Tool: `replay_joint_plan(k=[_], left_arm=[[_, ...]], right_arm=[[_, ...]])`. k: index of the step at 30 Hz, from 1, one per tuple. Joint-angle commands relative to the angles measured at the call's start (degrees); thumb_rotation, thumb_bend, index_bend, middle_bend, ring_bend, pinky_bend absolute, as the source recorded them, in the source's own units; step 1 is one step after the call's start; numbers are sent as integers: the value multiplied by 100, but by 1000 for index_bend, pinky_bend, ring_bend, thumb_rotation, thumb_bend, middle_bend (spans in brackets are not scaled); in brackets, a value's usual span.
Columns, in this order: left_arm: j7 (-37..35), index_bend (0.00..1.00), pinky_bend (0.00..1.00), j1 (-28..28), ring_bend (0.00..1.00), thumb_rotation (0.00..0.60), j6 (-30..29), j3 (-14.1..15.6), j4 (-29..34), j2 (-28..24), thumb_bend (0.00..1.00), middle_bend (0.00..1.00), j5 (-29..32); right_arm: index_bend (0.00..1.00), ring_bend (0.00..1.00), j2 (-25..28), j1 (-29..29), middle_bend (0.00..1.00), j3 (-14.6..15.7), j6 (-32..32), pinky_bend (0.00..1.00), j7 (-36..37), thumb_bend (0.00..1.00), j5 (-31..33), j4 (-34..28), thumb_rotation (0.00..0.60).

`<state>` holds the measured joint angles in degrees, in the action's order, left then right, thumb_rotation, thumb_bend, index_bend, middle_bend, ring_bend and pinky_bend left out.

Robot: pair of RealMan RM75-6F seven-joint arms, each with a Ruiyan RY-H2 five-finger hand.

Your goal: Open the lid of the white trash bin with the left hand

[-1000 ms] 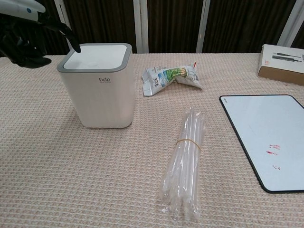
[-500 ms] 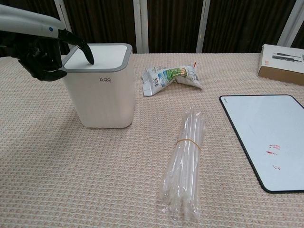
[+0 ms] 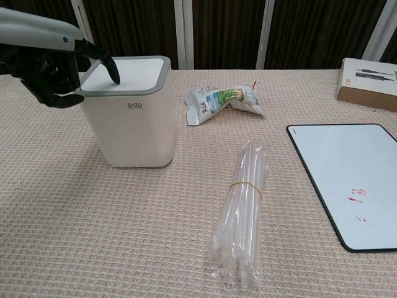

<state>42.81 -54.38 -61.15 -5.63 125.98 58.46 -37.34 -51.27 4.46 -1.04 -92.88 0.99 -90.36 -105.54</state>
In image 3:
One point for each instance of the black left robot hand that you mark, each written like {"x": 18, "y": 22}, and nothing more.
{"x": 40, "y": 68}

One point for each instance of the white trash bin grey lid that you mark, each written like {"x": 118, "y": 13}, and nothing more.
{"x": 133, "y": 124}

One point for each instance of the beige woven tablecloth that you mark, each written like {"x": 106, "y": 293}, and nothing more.
{"x": 124, "y": 232}

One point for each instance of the crumpled snack packet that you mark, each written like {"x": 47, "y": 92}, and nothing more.
{"x": 223, "y": 101}

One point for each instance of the yellow rubber band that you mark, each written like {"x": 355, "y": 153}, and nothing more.
{"x": 248, "y": 185}

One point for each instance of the clear wrapped straw bundle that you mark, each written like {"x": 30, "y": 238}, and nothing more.
{"x": 243, "y": 211}

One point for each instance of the brown cardboard product box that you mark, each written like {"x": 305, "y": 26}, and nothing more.
{"x": 369, "y": 83}

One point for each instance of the white board with black rim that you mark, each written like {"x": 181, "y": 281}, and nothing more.
{"x": 350, "y": 183}

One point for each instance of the white partition frame post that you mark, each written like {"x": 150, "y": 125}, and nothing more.
{"x": 376, "y": 31}
{"x": 81, "y": 21}
{"x": 264, "y": 34}
{"x": 183, "y": 34}

